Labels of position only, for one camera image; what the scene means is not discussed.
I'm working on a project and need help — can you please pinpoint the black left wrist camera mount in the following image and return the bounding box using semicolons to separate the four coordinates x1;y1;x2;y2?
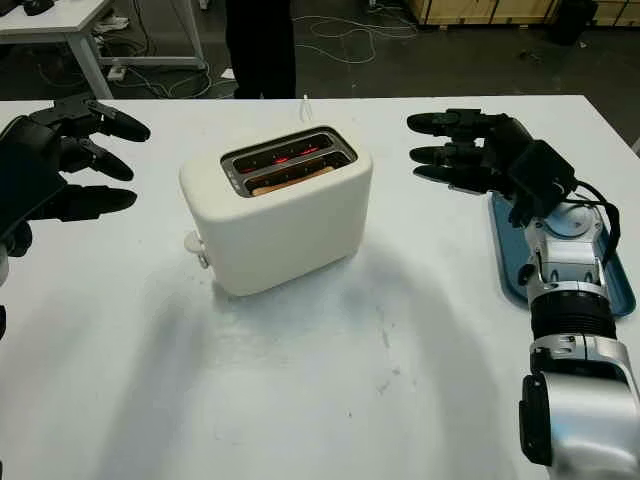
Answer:
0;144;69;259

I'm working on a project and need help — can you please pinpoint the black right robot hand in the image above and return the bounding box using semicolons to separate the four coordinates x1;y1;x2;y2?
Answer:
405;107;536;199

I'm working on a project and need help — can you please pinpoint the cream two-slot toaster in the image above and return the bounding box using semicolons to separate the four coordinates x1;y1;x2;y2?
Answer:
178;124;374;297

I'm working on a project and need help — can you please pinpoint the wooden crate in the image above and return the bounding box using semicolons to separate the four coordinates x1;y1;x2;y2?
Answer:
409;0;640;26

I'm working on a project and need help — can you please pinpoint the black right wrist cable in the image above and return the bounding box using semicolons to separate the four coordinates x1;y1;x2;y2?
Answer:
554;179;621;266

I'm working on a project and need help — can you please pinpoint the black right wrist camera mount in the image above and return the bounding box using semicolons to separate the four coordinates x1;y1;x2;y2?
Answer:
507;139;576;226

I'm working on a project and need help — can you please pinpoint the standing person in white jacket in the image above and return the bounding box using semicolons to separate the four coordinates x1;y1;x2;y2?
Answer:
224;0;297;100

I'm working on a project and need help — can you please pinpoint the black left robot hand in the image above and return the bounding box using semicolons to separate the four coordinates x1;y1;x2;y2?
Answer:
0;98;152;224

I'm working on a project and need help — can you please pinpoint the white desk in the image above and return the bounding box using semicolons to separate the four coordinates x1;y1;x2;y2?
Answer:
0;0;207;100

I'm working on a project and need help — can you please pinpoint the white looped floor cable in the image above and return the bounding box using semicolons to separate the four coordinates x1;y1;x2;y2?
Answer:
294;14;419;64

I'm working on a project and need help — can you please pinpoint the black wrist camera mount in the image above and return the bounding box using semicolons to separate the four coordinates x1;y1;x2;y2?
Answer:
507;139;576;226
0;144;69;259

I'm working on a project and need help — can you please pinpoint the blue plastic tray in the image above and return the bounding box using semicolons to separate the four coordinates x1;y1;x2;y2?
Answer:
487;192;632;317

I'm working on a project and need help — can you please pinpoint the brown toast slice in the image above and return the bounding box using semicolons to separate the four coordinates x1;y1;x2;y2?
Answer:
251;167;334;197

